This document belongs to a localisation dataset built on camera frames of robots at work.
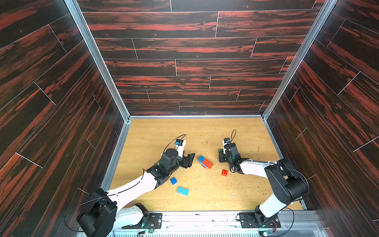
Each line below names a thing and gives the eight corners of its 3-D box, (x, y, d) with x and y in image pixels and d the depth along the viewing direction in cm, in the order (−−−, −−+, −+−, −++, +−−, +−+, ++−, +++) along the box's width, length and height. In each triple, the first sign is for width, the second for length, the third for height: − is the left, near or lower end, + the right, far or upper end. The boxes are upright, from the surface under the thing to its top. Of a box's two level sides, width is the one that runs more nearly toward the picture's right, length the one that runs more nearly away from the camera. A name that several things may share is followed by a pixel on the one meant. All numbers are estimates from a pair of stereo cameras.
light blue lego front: (176, 192, 85) (176, 191, 83) (178, 187, 87) (178, 185, 85) (188, 196, 84) (188, 195, 82) (189, 190, 86) (189, 189, 84)
